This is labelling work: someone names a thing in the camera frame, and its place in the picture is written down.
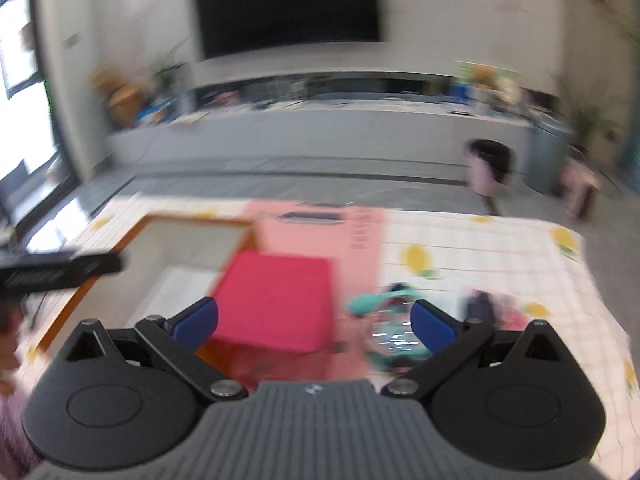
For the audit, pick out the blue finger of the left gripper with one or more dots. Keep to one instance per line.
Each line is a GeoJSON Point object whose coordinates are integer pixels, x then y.
{"type": "Point", "coordinates": [48, 271]}

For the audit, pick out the golden brown vase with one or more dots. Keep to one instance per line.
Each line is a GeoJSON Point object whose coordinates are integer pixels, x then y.
{"type": "Point", "coordinates": [124, 101]}

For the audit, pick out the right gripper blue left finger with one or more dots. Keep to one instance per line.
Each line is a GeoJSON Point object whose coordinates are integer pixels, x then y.
{"type": "Point", "coordinates": [173, 342]}

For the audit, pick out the black wall television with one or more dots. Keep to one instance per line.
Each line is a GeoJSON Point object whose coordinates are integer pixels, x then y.
{"type": "Point", "coordinates": [229, 27]}

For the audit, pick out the pink small heater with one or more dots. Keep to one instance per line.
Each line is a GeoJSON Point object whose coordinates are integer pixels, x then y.
{"type": "Point", "coordinates": [580, 185]}

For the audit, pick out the lemon print checkered tablecloth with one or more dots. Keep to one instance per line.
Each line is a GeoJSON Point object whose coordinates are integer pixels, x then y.
{"type": "Point", "coordinates": [444, 257]}

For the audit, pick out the green plant glass vase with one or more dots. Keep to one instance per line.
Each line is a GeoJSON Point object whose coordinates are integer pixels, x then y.
{"type": "Point", "coordinates": [167, 72]}

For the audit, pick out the orange rimmed grey storage box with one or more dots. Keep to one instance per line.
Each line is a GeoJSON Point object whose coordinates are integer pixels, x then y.
{"type": "Point", "coordinates": [170, 262]}

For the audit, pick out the teddy bear gift basket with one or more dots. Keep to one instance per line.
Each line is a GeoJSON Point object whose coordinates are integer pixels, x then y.
{"type": "Point", "coordinates": [492, 85]}

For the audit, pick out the green potted floor plant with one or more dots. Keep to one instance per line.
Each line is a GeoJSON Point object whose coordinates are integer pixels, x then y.
{"type": "Point", "coordinates": [588, 112]}

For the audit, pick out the red box lid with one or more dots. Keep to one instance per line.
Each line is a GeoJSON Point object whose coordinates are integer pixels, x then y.
{"type": "Point", "coordinates": [275, 302]}

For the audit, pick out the teal packaged soft item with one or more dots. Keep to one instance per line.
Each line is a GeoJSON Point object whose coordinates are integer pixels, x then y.
{"type": "Point", "coordinates": [385, 328]}

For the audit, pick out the white marble TV bench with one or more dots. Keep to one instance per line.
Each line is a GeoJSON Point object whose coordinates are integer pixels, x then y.
{"type": "Point", "coordinates": [414, 141]}

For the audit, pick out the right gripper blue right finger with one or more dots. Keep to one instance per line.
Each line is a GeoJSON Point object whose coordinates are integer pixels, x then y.
{"type": "Point", "coordinates": [452, 344]}

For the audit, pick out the grey-blue tall trash can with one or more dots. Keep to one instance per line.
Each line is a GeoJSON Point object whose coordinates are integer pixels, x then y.
{"type": "Point", "coordinates": [547, 147]}

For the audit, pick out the navy fabric item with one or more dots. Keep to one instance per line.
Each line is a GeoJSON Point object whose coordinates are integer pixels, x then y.
{"type": "Point", "coordinates": [480, 306]}

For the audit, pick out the pink cloth item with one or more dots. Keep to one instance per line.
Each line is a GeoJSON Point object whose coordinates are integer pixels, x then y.
{"type": "Point", "coordinates": [508, 315]}

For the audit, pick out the pink restaurant mat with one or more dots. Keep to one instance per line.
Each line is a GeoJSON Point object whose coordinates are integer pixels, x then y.
{"type": "Point", "coordinates": [351, 238]}

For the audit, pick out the pink bin with black bag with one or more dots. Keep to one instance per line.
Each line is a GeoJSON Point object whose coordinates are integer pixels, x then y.
{"type": "Point", "coordinates": [488, 167]}

